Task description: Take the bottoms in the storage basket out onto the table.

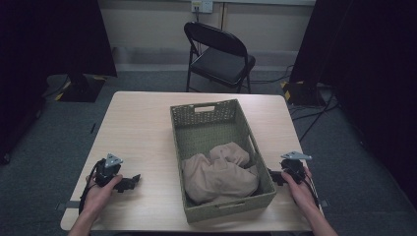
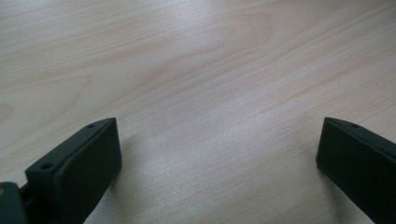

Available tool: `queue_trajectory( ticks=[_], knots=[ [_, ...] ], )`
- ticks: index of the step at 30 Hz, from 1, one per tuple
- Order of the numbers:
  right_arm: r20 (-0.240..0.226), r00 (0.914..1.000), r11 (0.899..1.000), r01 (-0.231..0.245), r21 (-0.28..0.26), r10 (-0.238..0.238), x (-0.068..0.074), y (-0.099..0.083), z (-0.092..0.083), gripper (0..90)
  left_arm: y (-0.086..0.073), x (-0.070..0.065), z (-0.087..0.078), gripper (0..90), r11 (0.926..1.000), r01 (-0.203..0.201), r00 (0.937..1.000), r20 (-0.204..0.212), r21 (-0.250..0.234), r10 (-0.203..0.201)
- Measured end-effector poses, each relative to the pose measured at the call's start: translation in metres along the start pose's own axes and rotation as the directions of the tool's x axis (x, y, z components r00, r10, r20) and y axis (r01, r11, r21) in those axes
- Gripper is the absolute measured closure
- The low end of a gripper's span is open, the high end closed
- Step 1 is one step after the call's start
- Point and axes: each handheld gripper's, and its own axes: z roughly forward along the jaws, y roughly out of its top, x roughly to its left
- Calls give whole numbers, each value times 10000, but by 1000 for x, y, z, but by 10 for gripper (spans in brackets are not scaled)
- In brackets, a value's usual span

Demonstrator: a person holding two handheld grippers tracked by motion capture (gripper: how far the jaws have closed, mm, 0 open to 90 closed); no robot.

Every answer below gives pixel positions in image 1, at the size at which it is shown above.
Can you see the black stand base yellow tape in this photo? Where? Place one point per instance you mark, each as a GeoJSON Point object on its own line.
{"type": "Point", "coordinates": [301, 93]}

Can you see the black folding chair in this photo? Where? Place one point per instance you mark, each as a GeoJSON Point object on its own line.
{"type": "Point", "coordinates": [223, 62]}

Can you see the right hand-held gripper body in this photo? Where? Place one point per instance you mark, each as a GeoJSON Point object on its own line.
{"type": "Point", "coordinates": [294, 167]}

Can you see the beige shorts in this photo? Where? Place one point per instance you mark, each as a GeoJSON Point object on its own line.
{"type": "Point", "coordinates": [219, 175]}

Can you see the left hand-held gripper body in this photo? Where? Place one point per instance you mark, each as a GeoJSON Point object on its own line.
{"type": "Point", "coordinates": [109, 168]}

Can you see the white wall outlet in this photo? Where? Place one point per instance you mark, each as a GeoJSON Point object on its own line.
{"type": "Point", "coordinates": [202, 6]}

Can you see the person's right hand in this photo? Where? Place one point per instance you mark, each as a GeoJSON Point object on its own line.
{"type": "Point", "coordinates": [300, 193]}

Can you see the person's left hand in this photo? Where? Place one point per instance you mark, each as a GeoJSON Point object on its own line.
{"type": "Point", "coordinates": [98, 195]}

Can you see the grey tape strip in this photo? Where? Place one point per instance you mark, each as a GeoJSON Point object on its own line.
{"type": "Point", "coordinates": [70, 205]}
{"type": "Point", "coordinates": [324, 203]}

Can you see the thin wall pipe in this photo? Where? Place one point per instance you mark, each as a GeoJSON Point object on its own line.
{"type": "Point", "coordinates": [224, 16]}

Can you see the black curtain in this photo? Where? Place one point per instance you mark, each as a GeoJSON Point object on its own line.
{"type": "Point", "coordinates": [367, 65]}
{"type": "Point", "coordinates": [49, 49]}

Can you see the green woven basket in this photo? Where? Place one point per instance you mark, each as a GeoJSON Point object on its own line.
{"type": "Point", "coordinates": [206, 137]}

